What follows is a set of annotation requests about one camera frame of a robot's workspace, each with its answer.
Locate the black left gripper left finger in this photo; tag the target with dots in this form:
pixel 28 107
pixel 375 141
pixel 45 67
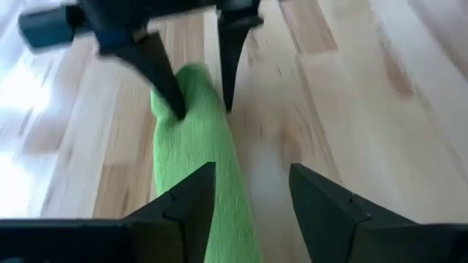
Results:
pixel 190 223

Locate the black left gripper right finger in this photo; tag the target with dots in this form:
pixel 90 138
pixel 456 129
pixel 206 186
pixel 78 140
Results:
pixel 329 226

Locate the green microfiber towel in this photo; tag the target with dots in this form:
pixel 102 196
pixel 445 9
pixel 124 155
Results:
pixel 197 146

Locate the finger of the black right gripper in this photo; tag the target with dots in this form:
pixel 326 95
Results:
pixel 230 62
pixel 161 76

